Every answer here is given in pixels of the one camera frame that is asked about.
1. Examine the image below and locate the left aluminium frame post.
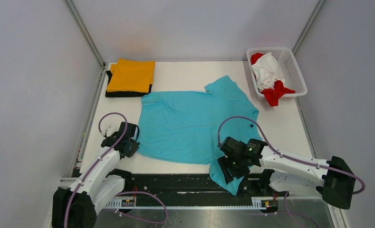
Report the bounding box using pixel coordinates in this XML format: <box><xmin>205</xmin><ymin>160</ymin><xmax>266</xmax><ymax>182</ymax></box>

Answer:
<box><xmin>64</xmin><ymin>0</ymin><xmax>106</xmax><ymax>68</ymax></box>

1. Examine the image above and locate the right aluminium frame post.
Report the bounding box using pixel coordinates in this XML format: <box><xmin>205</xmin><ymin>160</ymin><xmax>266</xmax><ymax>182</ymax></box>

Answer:
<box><xmin>292</xmin><ymin>0</ymin><xmax>326</xmax><ymax>55</ymax></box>

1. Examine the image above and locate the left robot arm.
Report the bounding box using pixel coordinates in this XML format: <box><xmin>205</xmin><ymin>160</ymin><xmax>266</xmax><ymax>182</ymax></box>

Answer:
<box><xmin>51</xmin><ymin>122</ymin><xmax>140</xmax><ymax>228</ymax></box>

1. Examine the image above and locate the orange folded t shirt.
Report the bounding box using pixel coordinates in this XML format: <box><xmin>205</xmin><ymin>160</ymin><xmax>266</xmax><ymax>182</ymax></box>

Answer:
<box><xmin>106</xmin><ymin>58</ymin><xmax>155</xmax><ymax>93</ymax></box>

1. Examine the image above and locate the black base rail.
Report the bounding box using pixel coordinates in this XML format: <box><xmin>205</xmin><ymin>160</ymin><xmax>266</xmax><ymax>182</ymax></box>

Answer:
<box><xmin>122</xmin><ymin>173</ymin><xmax>285</xmax><ymax>208</ymax></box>

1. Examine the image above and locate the white plastic basket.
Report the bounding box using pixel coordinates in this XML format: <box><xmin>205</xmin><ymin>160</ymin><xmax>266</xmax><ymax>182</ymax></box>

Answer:
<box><xmin>246</xmin><ymin>47</ymin><xmax>308</xmax><ymax>99</ymax></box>

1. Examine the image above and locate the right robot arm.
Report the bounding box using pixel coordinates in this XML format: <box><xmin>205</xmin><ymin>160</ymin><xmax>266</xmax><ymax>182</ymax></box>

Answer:
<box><xmin>218</xmin><ymin>137</ymin><xmax>356</xmax><ymax>209</ymax></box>

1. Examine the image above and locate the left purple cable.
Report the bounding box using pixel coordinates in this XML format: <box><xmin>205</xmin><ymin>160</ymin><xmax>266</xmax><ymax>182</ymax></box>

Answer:
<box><xmin>63</xmin><ymin>112</ymin><xmax>169</xmax><ymax>228</ymax></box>

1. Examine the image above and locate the white t shirt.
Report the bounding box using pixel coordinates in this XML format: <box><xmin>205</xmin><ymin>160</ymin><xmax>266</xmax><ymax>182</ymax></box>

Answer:
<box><xmin>250</xmin><ymin>52</ymin><xmax>285</xmax><ymax>92</ymax></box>

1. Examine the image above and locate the teal t shirt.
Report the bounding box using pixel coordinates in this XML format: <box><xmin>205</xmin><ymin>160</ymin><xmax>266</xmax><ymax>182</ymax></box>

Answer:
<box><xmin>138</xmin><ymin>76</ymin><xmax>260</xmax><ymax>195</ymax></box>

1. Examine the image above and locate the aluminium frame post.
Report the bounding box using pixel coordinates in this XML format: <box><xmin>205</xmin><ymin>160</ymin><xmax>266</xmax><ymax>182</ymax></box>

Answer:
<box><xmin>292</xmin><ymin>0</ymin><xmax>326</xmax><ymax>55</ymax></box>
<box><xmin>64</xmin><ymin>0</ymin><xmax>106</xmax><ymax>68</ymax></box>

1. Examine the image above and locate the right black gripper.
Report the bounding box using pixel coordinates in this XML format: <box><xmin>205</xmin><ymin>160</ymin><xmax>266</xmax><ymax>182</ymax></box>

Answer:
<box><xmin>218</xmin><ymin>154</ymin><xmax>250</xmax><ymax>184</ymax></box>

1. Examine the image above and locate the black folded t shirt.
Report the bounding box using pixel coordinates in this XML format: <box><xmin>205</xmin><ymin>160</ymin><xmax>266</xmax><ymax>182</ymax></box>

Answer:
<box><xmin>105</xmin><ymin>84</ymin><xmax>153</xmax><ymax>98</ymax></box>

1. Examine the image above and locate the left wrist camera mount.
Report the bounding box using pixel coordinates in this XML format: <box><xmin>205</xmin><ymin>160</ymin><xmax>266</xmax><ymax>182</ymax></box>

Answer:
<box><xmin>102</xmin><ymin>124</ymin><xmax>116</xmax><ymax>137</ymax></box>

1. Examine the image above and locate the red t shirt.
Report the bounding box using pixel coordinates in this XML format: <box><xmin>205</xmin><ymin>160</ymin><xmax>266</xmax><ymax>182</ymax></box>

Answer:
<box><xmin>250</xmin><ymin>53</ymin><xmax>297</xmax><ymax>108</ymax></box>

